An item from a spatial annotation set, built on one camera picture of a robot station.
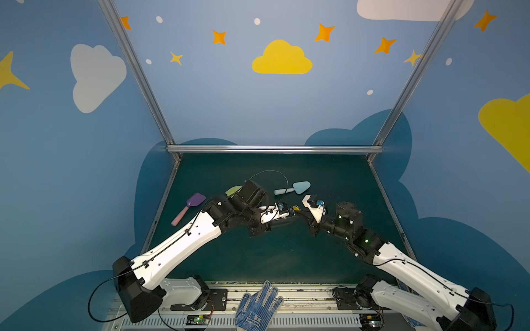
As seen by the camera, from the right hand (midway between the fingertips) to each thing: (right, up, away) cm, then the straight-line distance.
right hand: (301, 207), depth 74 cm
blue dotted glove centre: (-16, -37, -2) cm, 40 cm away
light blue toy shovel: (+4, +5, +35) cm, 36 cm away
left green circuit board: (-37, -39, -3) cm, 54 cm away
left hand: (-10, -4, -3) cm, 12 cm away
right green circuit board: (+24, -40, -2) cm, 47 cm away
